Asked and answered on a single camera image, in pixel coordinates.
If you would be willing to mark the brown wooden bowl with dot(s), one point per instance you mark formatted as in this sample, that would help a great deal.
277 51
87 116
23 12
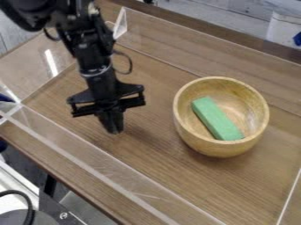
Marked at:
241 103

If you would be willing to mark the clear acrylic front wall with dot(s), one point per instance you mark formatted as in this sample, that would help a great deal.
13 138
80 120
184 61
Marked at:
140 175

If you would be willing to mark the clear acrylic corner bracket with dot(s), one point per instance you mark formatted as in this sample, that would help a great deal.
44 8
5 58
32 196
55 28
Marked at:
119 26

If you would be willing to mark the grey metal base plate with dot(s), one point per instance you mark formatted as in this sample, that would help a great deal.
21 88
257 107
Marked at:
72 210

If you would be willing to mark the black table leg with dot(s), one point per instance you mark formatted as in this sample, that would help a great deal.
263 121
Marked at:
49 186

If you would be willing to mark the white cylindrical container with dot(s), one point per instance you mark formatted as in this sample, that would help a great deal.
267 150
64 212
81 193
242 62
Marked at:
283 29

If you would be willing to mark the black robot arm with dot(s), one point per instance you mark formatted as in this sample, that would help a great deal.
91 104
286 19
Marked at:
88 40

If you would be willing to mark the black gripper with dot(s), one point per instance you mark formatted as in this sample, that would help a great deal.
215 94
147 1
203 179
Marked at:
106 99

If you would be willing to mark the green rectangular block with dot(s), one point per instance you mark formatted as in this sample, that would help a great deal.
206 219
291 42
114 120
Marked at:
215 120

